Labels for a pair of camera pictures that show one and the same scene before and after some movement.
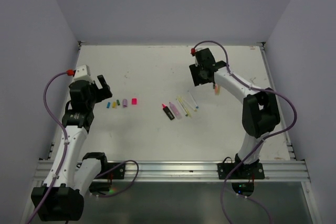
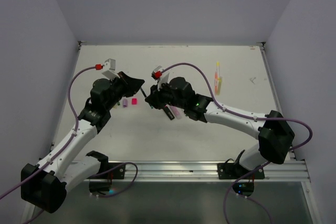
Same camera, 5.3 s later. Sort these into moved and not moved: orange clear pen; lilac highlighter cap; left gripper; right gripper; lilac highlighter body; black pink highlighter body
Moved: left gripper; right gripper
Not moved: orange clear pen; lilac highlighter body; lilac highlighter cap; black pink highlighter body
